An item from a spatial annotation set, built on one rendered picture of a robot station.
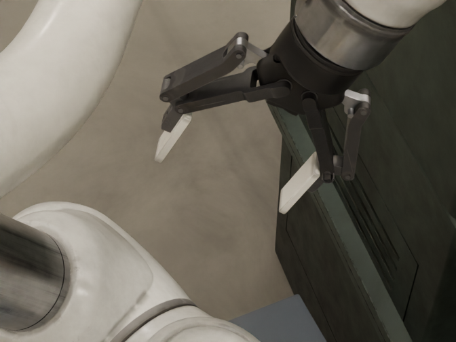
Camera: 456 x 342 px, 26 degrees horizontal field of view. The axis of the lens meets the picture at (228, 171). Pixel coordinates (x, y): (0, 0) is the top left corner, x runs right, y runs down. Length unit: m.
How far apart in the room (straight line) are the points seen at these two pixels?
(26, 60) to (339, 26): 0.30
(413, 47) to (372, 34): 0.50
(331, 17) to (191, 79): 0.15
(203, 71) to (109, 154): 1.63
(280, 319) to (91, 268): 0.42
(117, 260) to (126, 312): 0.05
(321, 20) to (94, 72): 0.26
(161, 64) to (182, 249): 0.61
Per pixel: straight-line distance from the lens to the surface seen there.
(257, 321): 1.31
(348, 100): 0.88
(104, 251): 0.98
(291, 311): 1.32
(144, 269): 1.02
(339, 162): 0.94
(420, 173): 1.35
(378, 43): 0.79
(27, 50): 0.57
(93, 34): 0.58
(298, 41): 0.82
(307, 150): 1.77
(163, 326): 0.98
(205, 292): 2.22
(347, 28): 0.78
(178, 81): 0.88
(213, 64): 0.86
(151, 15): 2.83
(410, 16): 0.77
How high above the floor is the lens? 1.88
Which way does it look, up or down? 51 degrees down
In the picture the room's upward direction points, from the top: straight up
